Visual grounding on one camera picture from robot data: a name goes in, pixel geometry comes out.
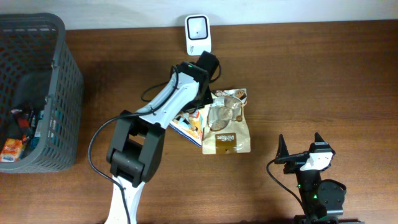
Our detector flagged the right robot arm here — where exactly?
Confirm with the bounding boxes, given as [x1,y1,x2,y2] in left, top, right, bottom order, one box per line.
[274,133,346,224]

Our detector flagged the yellow snack bag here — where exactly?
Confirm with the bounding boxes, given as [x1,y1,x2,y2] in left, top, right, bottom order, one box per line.
[169,105,210,147]

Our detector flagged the grey plastic mesh basket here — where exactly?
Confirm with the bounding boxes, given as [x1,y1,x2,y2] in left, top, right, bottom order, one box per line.
[1,13,84,173]

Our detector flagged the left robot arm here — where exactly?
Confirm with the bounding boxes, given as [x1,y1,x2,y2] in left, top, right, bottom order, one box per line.
[106,52,220,223]

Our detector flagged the dark red snack packet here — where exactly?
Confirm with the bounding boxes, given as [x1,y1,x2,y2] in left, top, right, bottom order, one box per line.
[11,108,36,137]

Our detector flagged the white barcode scanner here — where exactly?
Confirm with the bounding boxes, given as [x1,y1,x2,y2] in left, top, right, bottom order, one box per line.
[184,14,211,56]

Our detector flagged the orange snack packet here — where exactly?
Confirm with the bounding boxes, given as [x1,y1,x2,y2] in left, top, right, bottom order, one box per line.
[1,139,25,162]

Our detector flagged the beige cookie pouch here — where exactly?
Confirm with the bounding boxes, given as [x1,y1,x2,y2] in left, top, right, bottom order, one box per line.
[201,88,251,155]

